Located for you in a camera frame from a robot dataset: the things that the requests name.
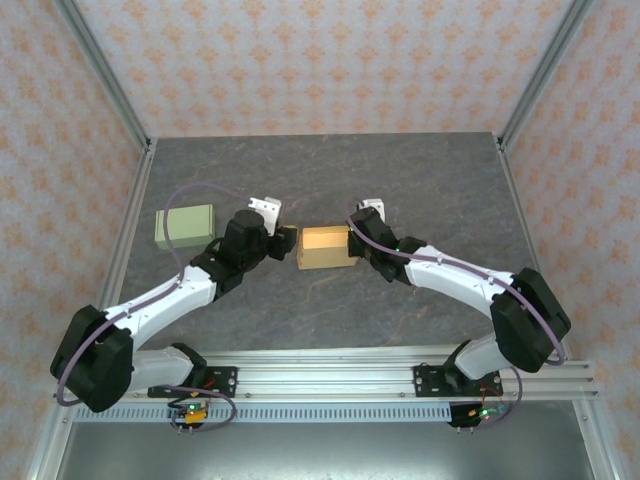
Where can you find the aluminium frame post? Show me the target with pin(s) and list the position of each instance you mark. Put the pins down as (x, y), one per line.
(542, 75)
(106, 75)

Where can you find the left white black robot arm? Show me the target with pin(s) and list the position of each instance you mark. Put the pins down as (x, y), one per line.
(165, 305)

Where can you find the green paper box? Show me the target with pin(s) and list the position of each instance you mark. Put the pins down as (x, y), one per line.
(182, 227)

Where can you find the aluminium mounting rail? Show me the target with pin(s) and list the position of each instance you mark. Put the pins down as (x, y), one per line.
(325, 380)

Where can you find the circuit board with green light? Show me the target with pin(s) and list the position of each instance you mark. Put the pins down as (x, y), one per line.
(482, 414)

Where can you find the grey metal sheet panel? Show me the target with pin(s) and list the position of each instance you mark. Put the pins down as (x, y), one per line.
(320, 450)

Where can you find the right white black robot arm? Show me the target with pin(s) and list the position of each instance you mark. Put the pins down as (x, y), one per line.
(450, 277)

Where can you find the aluminium table side rail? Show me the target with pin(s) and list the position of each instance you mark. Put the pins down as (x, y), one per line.
(520, 210)
(135, 210)

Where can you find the orange paper box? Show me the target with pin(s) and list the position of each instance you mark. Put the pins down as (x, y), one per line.
(322, 250)

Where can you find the circuit board with yellow connector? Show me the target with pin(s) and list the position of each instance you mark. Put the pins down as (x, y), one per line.
(191, 412)

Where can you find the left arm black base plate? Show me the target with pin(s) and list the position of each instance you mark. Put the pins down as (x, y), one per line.
(225, 380)

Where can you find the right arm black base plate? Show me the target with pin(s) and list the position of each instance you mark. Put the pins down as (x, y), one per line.
(425, 380)

